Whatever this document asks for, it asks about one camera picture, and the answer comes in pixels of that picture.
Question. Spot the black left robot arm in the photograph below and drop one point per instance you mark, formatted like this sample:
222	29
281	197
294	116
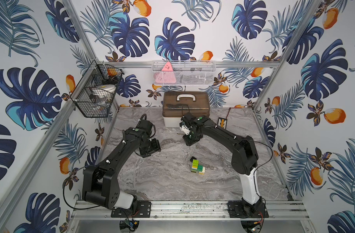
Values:
100	181

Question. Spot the black wire basket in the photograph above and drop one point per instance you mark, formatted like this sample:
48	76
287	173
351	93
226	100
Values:
94	106

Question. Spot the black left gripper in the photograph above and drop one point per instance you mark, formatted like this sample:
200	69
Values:
151	146

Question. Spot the dark green long brick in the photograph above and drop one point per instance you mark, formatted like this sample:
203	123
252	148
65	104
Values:
199	168

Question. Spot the black card with arrows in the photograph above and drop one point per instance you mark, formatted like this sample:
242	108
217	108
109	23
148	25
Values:
222	122

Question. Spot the white object in basket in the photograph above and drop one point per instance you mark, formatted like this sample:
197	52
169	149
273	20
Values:
103	90

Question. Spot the white wire shelf basket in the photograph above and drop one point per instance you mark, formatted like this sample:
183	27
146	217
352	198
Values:
189	73

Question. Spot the lime green brick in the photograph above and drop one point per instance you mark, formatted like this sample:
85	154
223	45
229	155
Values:
195	161

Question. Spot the pink triangle sign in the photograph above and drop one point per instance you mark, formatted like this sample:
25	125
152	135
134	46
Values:
166	75

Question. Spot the brown lid storage box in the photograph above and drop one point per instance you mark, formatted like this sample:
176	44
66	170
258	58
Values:
178	103

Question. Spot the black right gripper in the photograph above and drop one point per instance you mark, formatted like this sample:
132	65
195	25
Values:
187	141

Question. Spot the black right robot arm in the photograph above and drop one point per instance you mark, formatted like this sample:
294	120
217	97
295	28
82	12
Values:
244	161

